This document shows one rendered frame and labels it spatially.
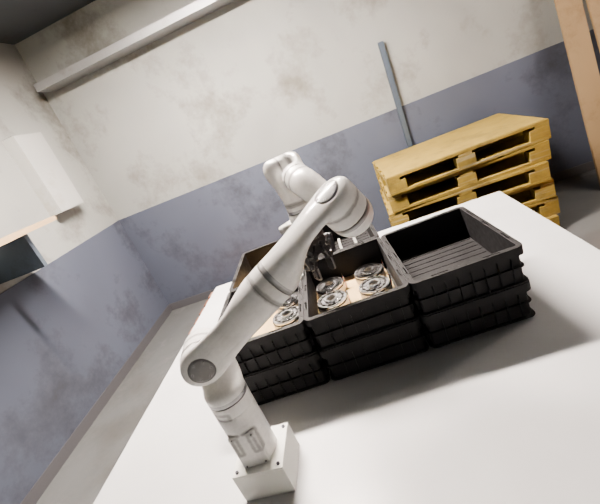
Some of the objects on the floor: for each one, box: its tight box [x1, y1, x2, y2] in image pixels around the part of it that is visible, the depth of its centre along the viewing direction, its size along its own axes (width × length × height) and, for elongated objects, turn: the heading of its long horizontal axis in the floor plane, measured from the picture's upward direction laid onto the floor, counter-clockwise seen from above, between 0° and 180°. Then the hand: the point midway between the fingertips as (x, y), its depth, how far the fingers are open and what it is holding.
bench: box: [93, 191, 600, 504], centre depth 146 cm, size 160×160×70 cm
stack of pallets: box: [372, 113, 560, 227], centre depth 299 cm, size 111×78×79 cm
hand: (324, 269), depth 111 cm, fingers open, 5 cm apart
